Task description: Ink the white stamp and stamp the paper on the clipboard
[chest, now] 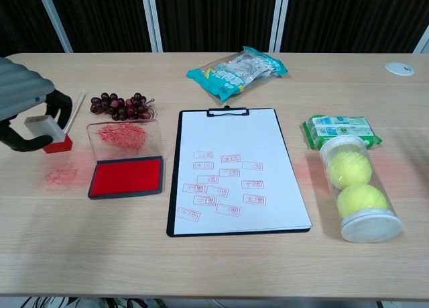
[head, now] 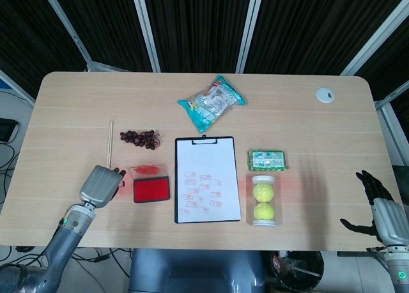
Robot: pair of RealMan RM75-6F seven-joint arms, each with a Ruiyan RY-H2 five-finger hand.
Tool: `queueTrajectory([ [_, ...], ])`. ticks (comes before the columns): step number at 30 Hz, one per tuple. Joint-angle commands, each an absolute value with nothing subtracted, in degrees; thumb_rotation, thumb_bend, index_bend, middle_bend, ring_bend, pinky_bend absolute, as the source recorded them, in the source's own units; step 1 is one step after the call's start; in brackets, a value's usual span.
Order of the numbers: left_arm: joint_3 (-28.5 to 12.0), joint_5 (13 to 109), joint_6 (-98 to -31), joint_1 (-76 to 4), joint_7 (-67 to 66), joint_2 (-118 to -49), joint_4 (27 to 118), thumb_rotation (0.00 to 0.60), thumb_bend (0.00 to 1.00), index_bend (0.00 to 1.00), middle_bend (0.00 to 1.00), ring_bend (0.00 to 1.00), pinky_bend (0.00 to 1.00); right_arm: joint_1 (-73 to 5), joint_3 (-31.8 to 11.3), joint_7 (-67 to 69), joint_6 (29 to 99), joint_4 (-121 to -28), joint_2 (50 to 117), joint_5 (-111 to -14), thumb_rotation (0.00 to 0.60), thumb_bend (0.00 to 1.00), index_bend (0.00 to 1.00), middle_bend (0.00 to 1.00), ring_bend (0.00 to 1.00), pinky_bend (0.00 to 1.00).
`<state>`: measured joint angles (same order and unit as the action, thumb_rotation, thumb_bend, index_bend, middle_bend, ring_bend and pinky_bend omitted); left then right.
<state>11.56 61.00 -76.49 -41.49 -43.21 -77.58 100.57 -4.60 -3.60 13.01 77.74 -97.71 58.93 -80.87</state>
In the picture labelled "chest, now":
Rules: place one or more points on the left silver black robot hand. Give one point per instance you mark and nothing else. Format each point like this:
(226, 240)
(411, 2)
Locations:
(20, 90)

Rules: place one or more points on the red and clear stamp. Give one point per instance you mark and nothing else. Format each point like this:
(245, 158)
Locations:
(42, 125)

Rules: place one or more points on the dark red grape bunch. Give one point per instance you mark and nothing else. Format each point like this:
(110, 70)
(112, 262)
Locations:
(117, 106)

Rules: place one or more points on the red ink pad clear lid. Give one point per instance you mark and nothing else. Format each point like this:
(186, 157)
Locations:
(127, 177)

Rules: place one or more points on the black clipboard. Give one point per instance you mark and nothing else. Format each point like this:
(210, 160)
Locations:
(170, 187)

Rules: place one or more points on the teal snack bag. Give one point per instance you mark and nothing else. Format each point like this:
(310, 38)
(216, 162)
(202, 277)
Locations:
(231, 73)

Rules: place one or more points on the white stamped paper sheet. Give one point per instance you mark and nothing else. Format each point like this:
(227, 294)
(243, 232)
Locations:
(234, 137)

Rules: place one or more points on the green tissue pack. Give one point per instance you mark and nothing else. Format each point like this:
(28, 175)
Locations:
(342, 130)

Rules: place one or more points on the yellow tennis ball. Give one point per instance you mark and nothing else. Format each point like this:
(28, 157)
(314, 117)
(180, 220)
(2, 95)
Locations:
(349, 169)
(362, 200)

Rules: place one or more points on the clear plastic ball tube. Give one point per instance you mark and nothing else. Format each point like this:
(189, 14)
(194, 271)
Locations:
(372, 227)

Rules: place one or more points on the aluminium partition post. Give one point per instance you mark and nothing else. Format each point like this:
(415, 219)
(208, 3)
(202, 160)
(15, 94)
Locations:
(423, 43)
(152, 19)
(55, 19)
(279, 19)

